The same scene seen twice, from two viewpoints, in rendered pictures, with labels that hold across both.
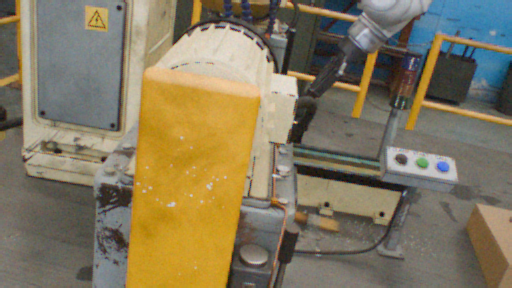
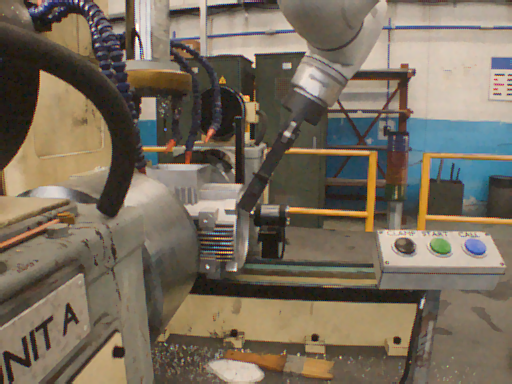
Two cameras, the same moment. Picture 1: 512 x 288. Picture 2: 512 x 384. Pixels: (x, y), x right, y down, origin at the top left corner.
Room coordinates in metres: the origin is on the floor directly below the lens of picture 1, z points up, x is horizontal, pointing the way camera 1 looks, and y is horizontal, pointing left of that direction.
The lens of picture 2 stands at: (0.56, -0.21, 1.23)
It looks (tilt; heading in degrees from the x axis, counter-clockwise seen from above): 10 degrees down; 8
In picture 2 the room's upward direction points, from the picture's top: straight up
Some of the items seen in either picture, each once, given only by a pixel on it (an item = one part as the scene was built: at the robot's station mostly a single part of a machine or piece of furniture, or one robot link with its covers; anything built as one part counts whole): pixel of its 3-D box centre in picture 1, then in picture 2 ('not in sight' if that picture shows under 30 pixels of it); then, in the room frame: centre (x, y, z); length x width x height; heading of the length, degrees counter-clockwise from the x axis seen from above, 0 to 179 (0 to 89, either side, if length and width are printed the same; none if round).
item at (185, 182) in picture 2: not in sight; (177, 183); (1.29, 0.07, 1.11); 0.12 x 0.11 x 0.07; 90
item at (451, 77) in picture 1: (450, 65); (442, 189); (5.68, -2.04, 0.41); 0.52 x 0.47 x 0.82; 83
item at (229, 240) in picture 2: not in sight; (196, 227); (1.29, 0.03, 1.02); 0.20 x 0.19 x 0.19; 90
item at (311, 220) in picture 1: (302, 217); (278, 362); (1.15, -0.16, 0.80); 0.21 x 0.05 x 0.01; 83
